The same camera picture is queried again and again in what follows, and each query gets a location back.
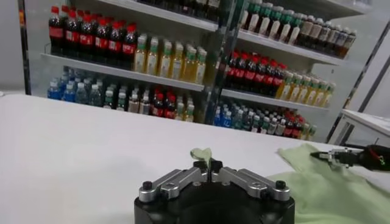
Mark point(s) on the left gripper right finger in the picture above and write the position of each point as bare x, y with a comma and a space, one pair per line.
253, 185

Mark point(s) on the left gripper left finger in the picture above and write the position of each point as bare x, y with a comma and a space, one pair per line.
170, 187

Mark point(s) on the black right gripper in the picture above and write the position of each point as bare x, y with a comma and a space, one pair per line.
374, 156

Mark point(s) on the green t-shirt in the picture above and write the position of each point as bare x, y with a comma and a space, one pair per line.
320, 194

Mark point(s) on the white side table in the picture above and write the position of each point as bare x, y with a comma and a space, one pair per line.
365, 120

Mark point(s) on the red cap cola bottle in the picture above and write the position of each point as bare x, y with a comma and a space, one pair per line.
55, 32
296, 130
115, 45
86, 39
261, 77
270, 79
129, 48
242, 73
169, 108
101, 42
251, 75
158, 106
288, 128
72, 36
278, 81
233, 71

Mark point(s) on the blue water bottle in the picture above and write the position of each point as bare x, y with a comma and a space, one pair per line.
217, 118
227, 119
53, 92
69, 93

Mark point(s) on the white cooler shelf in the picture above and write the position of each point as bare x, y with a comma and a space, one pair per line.
122, 73
289, 47
259, 98
170, 16

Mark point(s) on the navy label dark bottle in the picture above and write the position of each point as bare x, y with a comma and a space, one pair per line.
349, 44
334, 39
341, 42
326, 36

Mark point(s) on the beverage display cooler cabinet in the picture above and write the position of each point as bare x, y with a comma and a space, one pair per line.
221, 76

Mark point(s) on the beige label dark bottle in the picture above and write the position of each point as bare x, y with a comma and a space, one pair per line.
306, 30
317, 33

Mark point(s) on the green cap tea bottle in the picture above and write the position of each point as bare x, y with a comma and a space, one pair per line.
264, 25
295, 35
254, 21
285, 32
244, 19
275, 29

